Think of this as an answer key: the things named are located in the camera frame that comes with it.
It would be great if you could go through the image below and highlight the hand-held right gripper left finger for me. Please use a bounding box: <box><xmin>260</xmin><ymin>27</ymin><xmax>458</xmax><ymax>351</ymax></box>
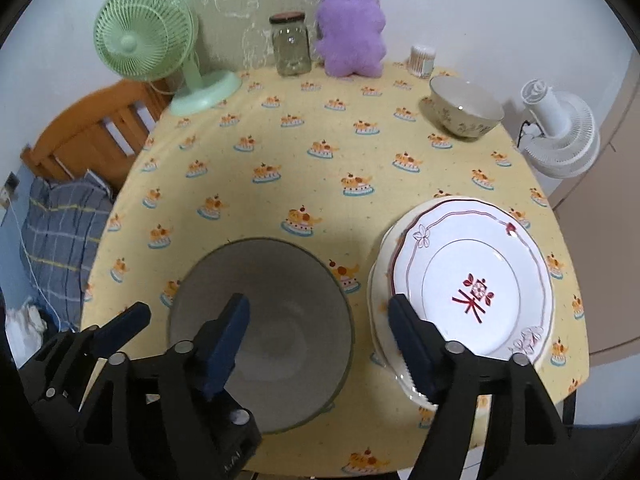
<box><xmin>75</xmin><ymin>294</ymin><xmax>250</xmax><ymax>480</ymax></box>

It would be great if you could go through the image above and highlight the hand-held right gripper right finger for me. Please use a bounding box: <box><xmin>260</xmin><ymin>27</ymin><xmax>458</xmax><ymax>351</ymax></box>
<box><xmin>389</xmin><ymin>296</ymin><xmax>576</xmax><ymax>480</ymax></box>

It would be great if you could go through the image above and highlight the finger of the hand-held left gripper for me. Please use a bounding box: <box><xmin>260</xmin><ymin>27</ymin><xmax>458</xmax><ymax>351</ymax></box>
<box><xmin>215</xmin><ymin>406</ymin><xmax>262</xmax><ymax>480</ymax></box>
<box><xmin>30</xmin><ymin>302</ymin><xmax>152</xmax><ymax>436</ymax></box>

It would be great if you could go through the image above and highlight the yellow floral beaded plate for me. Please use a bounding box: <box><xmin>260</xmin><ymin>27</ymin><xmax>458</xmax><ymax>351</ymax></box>
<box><xmin>368</xmin><ymin>210</ymin><xmax>441</xmax><ymax>409</ymax></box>
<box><xmin>377</xmin><ymin>202</ymin><xmax>501</xmax><ymax>401</ymax></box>

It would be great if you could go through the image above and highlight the white red-rimmed plate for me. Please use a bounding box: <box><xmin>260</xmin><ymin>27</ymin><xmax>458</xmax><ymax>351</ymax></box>
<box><xmin>392</xmin><ymin>199</ymin><xmax>555</xmax><ymax>361</ymax></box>

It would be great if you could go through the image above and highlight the white crumpled cloth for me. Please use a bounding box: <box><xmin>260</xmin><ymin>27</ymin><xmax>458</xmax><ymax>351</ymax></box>
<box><xmin>5</xmin><ymin>302</ymin><xmax>46</xmax><ymax>356</ymax></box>

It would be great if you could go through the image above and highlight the plaid blue cushion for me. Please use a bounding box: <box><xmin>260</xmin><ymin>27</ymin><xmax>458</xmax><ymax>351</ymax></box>
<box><xmin>20</xmin><ymin>177</ymin><xmax>116</xmax><ymax>333</ymax></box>

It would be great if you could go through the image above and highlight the yellow printed tablecloth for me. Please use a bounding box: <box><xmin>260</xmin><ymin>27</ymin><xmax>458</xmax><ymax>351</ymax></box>
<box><xmin>80</xmin><ymin>62</ymin><xmax>591</xmax><ymax>478</ymax></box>

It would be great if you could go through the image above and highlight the beige cabinet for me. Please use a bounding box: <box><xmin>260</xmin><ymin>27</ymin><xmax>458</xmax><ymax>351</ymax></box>
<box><xmin>547</xmin><ymin>55</ymin><xmax>640</xmax><ymax>361</ymax></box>

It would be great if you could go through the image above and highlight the large floral ceramic bowl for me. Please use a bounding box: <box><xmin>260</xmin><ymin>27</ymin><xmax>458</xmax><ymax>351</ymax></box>
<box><xmin>429</xmin><ymin>76</ymin><xmax>505</xmax><ymax>140</ymax></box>

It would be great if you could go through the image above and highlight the white standing fan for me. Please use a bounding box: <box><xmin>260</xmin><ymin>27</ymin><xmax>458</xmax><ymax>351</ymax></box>
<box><xmin>517</xmin><ymin>79</ymin><xmax>601</xmax><ymax>178</ymax></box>

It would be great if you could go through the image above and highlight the green desk fan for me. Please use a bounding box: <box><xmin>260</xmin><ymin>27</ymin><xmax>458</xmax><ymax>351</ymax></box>
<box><xmin>95</xmin><ymin>0</ymin><xmax>243</xmax><ymax>116</ymax></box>

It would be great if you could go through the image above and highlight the cotton swab container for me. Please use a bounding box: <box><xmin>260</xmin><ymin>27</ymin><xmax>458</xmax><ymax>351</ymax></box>
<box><xmin>410</xmin><ymin>45</ymin><xmax>437</xmax><ymax>79</ymax></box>

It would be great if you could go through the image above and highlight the glass jar with lid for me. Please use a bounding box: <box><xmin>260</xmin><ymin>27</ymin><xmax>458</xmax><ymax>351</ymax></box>
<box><xmin>270</xmin><ymin>11</ymin><xmax>312</xmax><ymax>77</ymax></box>

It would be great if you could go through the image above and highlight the purple plush toy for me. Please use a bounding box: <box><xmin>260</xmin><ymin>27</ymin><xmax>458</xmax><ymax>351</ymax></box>
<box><xmin>315</xmin><ymin>0</ymin><xmax>387</xmax><ymax>78</ymax></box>

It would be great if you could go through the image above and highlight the green printed wall mat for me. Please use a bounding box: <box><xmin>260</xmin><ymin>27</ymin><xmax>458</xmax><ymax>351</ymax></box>
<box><xmin>180</xmin><ymin>0</ymin><xmax>383</xmax><ymax>73</ymax></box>

